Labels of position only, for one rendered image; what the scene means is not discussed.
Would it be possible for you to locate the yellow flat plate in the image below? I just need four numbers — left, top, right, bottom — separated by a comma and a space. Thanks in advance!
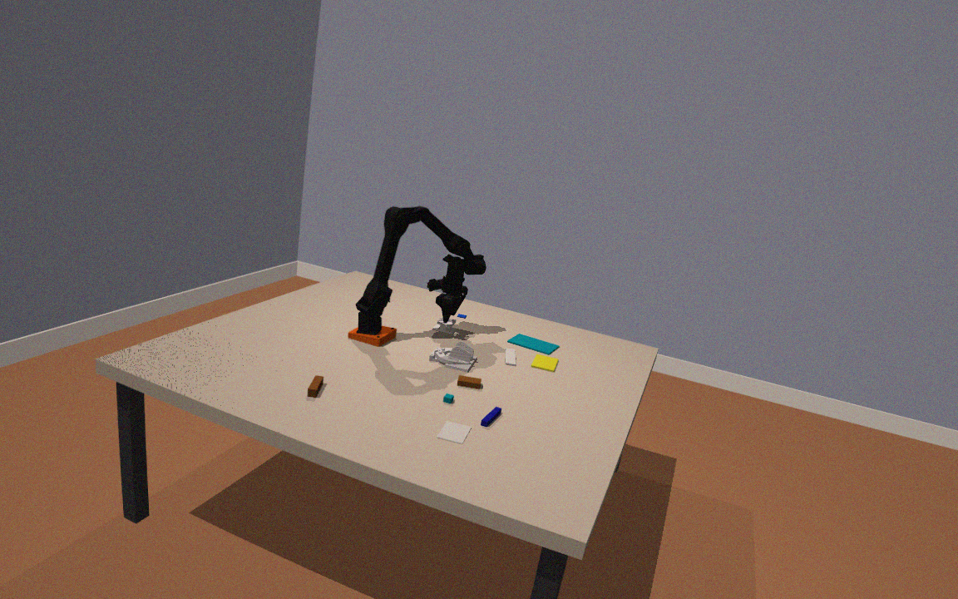
531, 354, 559, 373

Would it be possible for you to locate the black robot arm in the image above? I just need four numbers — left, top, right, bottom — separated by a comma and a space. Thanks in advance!
356, 206, 486, 335

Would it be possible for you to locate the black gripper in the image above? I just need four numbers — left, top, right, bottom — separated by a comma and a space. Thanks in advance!
436, 274, 468, 323

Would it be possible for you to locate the dark blue rectangular bar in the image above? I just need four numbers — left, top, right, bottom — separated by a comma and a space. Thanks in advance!
481, 407, 501, 427

